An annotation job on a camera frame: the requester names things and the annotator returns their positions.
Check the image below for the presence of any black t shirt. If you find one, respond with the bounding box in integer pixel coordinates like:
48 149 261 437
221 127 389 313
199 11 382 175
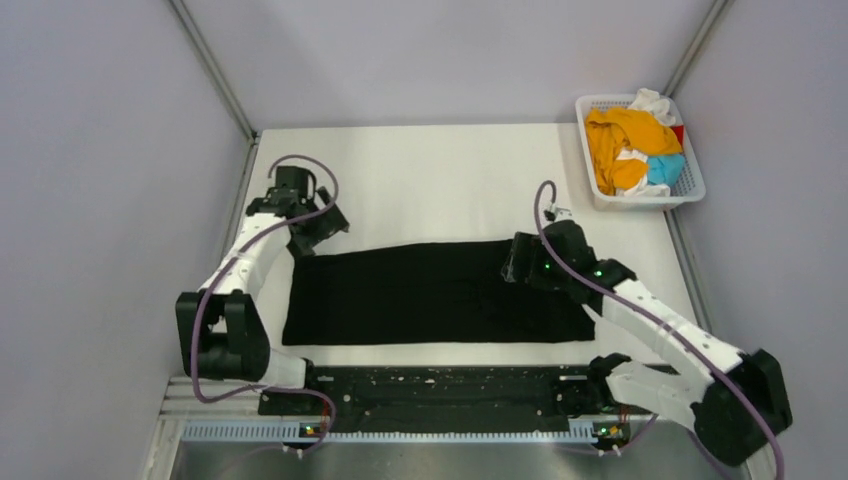
282 240 595 346

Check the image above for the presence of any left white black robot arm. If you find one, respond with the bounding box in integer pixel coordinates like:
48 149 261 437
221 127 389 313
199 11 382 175
175 154 350 414

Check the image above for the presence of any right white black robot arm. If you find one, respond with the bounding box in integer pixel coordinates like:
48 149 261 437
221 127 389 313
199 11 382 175
501 211 793 467

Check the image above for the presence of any yellow t shirt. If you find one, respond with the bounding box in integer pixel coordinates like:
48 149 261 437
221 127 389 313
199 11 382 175
584 107 683 196

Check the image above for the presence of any blue t shirt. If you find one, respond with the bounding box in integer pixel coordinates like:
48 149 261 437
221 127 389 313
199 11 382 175
646 153 686 187

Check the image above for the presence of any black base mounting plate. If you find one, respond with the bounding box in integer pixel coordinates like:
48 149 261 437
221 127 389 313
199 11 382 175
258 364 654 435

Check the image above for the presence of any white plastic laundry basket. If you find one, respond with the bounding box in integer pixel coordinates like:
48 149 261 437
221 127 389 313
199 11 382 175
575 94 706 211

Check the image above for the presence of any red t shirt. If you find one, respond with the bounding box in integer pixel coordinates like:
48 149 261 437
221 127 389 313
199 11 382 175
670 125 685 146

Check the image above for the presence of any white t shirt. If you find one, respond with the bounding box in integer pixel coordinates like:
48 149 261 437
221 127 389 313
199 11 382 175
616 88 682 197

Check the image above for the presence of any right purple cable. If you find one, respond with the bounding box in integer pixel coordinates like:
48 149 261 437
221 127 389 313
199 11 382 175
533 180 790 480

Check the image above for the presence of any purple cable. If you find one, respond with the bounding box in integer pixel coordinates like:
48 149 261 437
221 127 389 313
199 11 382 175
190 154 340 458
533 180 790 480

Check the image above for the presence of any left aluminium corner post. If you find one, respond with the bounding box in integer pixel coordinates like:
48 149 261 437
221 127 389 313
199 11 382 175
165 0 257 143

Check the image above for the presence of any aluminium corner post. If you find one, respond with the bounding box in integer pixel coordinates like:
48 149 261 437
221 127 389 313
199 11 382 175
165 0 257 143
662 0 735 97

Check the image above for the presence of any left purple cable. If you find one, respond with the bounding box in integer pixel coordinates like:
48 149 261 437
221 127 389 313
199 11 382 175
190 154 340 458

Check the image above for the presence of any aluminium front frame rail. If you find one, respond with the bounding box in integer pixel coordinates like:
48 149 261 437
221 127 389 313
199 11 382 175
161 368 650 427

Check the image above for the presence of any right aluminium corner post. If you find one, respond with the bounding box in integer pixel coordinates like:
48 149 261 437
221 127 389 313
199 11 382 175
662 0 735 97

